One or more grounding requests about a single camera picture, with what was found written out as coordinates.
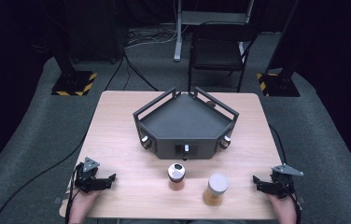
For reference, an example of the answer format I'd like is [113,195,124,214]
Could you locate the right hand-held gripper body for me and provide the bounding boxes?
[270,163,304,200]

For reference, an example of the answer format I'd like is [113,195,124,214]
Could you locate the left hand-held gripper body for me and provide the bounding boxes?
[74,157,103,194]

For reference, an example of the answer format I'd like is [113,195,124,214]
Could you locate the white lid spice jar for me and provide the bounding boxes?
[202,173,230,207]

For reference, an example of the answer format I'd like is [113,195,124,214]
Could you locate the silver lid spice jar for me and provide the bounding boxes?
[167,162,187,191]

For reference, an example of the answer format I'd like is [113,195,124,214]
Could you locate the black corner rack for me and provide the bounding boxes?
[132,86,240,161]

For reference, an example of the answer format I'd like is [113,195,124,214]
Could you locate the person's right hand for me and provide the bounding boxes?
[266,192,299,224]

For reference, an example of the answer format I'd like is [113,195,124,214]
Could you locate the person's left hand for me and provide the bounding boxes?
[69,189,100,224]

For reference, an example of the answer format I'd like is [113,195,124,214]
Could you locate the black stand with striped base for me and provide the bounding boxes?
[256,0,302,98]
[50,0,98,97]

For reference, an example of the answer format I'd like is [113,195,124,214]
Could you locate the black folding chair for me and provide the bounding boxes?
[187,21,260,93]

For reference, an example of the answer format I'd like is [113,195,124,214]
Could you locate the black equipment case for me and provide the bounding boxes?
[66,0,130,64]

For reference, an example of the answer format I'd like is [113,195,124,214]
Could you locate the white metal stand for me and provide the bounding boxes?
[173,0,256,63]

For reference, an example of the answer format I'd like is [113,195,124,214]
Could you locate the right hand-held gripper cable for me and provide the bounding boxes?
[284,178,302,224]

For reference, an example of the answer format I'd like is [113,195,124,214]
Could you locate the hand-held gripper cable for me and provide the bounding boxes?
[284,178,302,224]
[64,162,84,224]

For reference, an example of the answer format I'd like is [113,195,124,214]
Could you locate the left hand-held gripper cable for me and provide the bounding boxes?
[64,162,84,224]

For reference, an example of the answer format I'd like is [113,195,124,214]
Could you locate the long black floor cable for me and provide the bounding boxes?
[0,133,88,224]

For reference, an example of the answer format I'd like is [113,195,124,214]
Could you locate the bundle of floor cables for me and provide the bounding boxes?
[124,27,178,49]

